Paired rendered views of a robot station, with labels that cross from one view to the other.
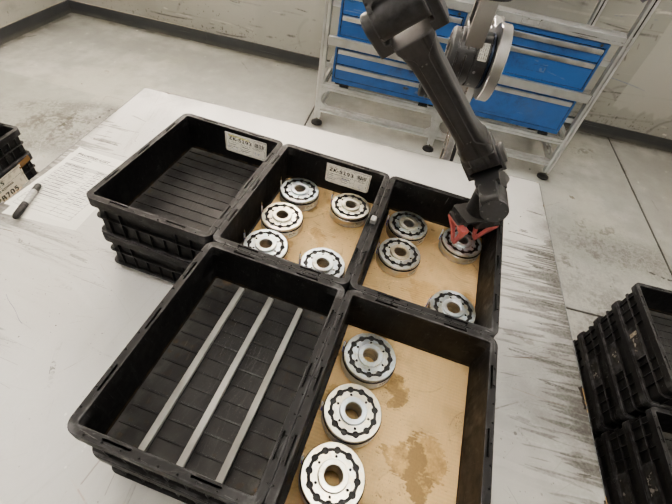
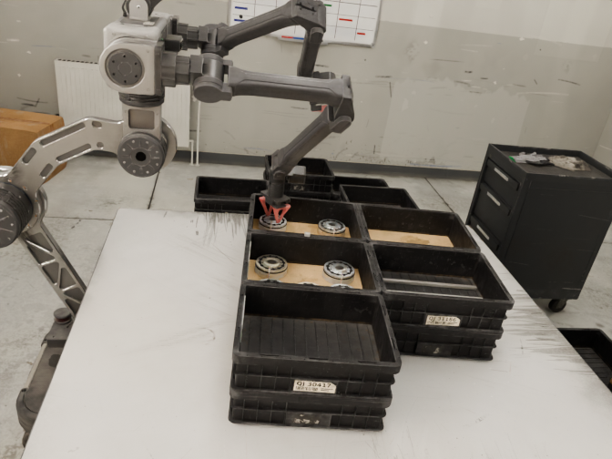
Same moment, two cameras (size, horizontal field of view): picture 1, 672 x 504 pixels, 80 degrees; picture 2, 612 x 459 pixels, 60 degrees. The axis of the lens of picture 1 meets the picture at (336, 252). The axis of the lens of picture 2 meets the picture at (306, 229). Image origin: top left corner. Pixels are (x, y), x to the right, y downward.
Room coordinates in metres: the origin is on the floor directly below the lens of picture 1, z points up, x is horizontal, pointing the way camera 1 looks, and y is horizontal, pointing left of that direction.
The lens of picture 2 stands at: (1.11, 1.42, 1.76)
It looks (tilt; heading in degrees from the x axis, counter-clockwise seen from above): 28 degrees down; 254
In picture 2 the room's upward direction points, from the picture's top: 8 degrees clockwise
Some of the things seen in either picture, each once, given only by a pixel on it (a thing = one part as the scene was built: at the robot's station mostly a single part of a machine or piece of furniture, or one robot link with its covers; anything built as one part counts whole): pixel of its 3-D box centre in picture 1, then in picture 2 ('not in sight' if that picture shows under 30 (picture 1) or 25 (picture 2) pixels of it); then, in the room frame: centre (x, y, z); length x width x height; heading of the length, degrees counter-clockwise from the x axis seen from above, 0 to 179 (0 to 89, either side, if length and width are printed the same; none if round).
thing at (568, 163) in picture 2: not in sight; (569, 161); (-1.06, -1.03, 0.88); 0.29 x 0.22 x 0.03; 176
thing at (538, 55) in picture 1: (522, 80); not in sight; (2.55, -0.90, 0.60); 0.72 x 0.03 x 0.56; 86
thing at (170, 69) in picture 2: not in sight; (173, 69); (1.12, 0.01, 1.45); 0.09 x 0.08 x 0.12; 86
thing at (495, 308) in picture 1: (434, 246); (305, 218); (0.66, -0.22, 0.92); 0.40 x 0.30 x 0.02; 170
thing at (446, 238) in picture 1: (461, 241); (272, 220); (0.76, -0.31, 0.86); 0.10 x 0.10 x 0.01
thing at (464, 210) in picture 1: (481, 205); (275, 189); (0.76, -0.31, 0.98); 0.10 x 0.07 x 0.07; 117
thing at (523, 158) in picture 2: not in sight; (528, 158); (-0.83, -1.08, 0.88); 0.25 x 0.19 x 0.03; 176
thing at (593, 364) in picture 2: not in sight; (587, 377); (-0.66, -0.01, 0.26); 0.40 x 0.30 x 0.23; 86
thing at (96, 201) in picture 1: (196, 169); (314, 324); (0.76, 0.37, 0.92); 0.40 x 0.30 x 0.02; 170
